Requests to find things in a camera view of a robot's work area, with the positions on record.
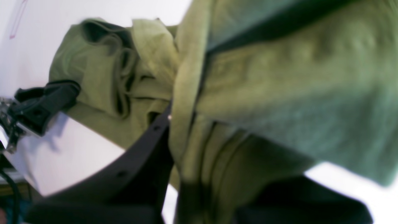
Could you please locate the olive green T-shirt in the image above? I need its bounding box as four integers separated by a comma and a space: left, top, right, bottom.
49, 0, 397, 224

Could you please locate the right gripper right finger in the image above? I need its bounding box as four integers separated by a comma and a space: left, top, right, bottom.
235, 176, 373, 224

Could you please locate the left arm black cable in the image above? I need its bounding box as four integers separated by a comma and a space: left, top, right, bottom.
0, 170, 22, 224

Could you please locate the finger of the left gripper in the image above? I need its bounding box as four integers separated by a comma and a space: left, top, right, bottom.
8, 80, 81, 136

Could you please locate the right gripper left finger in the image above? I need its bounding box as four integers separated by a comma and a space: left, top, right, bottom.
25, 105, 174, 224

